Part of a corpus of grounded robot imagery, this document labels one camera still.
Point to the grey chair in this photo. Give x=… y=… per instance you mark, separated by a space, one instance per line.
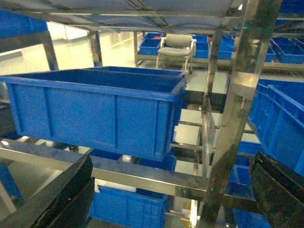
x=177 y=46

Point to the blue bin lower shelf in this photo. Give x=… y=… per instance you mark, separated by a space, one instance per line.
x=140 y=209

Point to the blue bin behind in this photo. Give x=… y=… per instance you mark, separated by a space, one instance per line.
x=145 y=71

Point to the blue bin on shelf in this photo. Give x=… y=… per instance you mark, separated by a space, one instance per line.
x=123 y=113

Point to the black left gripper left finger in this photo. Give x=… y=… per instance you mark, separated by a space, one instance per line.
x=63 y=203

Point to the steel shelf rack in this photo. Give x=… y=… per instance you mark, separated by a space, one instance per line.
x=253 y=20

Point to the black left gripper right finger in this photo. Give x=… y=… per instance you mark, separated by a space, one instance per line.
x=278 y=191

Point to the large blue bin right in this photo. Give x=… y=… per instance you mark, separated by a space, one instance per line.
x=277 y=114

